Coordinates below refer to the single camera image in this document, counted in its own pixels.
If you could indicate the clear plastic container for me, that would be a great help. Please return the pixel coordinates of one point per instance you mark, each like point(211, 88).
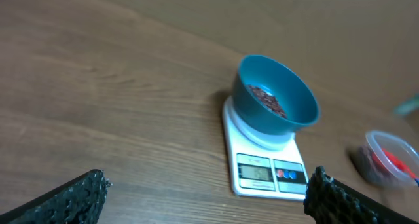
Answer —
point(377, 141)

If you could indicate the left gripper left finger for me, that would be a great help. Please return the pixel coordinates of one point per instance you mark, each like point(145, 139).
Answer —
point(80, 200)

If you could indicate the red beans in bowl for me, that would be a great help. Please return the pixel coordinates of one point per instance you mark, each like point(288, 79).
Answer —
point(268, 100)

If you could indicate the teal object at edge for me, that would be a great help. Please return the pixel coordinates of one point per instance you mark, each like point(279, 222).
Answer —
point(407, 107)

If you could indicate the blue bowl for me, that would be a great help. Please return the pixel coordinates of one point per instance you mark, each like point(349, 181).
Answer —
point(278, 81)

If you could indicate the white digital kitchen scale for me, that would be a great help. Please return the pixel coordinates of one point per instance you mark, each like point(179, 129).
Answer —
point(262, 165)

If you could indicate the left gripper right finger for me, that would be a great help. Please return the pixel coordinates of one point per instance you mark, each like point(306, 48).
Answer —
point(330, 201)

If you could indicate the red scoop with blue handle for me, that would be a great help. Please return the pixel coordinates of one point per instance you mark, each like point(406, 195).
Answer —
point(400, 165)

